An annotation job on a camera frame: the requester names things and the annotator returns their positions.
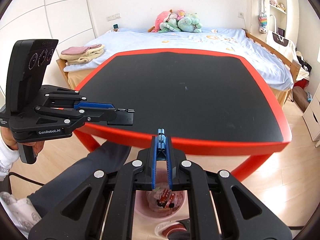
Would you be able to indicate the white drawer unit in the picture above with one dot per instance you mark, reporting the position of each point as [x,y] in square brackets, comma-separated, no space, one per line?
[312,122]

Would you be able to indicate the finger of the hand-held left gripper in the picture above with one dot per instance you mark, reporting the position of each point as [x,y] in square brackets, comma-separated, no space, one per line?
[100,117]
[95,105]

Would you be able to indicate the rainbow hanging bag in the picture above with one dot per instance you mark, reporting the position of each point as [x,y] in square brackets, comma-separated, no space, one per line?
[262,21]

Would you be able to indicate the black bag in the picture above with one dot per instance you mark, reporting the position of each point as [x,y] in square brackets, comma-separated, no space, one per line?
[303,62]

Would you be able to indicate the black table with red edge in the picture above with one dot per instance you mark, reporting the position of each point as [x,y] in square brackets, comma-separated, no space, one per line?
[187,80]

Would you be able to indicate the pink plush toy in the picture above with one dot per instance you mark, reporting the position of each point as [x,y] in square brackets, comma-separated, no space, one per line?
[162,17]

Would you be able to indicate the small hanging plush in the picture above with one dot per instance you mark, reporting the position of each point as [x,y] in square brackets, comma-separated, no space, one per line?
[263,30]

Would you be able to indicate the yellow bed skirt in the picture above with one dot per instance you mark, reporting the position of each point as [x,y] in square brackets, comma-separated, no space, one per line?
[75,78]

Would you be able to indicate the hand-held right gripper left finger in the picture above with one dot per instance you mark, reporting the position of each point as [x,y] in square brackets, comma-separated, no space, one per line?
[153,160]

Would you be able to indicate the small flower plush doll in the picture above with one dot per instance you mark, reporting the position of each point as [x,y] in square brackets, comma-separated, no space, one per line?
[181,13]

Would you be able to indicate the plush toys on shelf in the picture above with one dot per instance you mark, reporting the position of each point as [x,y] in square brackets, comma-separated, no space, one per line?
[277,3]

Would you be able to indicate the white patterned garment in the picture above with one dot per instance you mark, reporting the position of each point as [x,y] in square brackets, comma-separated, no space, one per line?
[17,212]

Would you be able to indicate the grey and red slipper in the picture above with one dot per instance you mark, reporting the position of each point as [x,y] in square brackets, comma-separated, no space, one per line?
[175,230]

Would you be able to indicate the bed with blue sheet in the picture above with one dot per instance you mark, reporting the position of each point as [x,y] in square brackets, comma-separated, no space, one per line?
[225,47]
[296,67]

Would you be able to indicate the person's grey trousers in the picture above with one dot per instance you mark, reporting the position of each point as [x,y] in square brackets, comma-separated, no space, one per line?
[75,170]

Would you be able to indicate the dark picture frame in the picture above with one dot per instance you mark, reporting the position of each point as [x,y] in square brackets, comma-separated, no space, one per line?
[281,32]

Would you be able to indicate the white cloth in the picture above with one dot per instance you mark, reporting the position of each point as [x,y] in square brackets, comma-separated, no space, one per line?
[153,197]

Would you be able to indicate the pink waste bin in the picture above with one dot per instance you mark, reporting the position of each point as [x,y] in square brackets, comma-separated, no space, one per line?
[142,212]

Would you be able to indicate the person's left hand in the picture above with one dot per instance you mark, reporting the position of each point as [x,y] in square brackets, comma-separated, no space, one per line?
[8,140]

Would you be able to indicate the person's left forearm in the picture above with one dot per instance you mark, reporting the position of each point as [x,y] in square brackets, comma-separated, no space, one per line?
[6,160]

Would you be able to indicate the folded pink blanket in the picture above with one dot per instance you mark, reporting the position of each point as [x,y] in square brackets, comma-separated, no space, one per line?
[75,50]

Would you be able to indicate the green striped plush toy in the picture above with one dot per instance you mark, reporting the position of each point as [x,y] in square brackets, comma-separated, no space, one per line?
[170,26]

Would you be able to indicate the folded cream blanket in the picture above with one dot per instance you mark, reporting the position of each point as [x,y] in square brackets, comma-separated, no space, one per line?
[85,57]

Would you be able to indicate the long red box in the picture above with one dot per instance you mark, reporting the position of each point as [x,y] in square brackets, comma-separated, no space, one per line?
[166,198]

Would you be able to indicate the long white wall socket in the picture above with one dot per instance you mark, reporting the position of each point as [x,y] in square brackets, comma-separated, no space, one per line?
[113,17]

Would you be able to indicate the white tote bag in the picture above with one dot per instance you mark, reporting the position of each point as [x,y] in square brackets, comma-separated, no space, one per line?
[280,42]

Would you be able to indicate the teal plush toy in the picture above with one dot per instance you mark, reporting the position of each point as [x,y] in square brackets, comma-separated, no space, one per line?
[188,23]

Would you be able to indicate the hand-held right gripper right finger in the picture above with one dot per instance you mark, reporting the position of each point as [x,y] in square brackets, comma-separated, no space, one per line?
[170,165]

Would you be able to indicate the black chair rim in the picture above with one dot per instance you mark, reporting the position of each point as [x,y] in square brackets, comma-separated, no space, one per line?
[22,178]

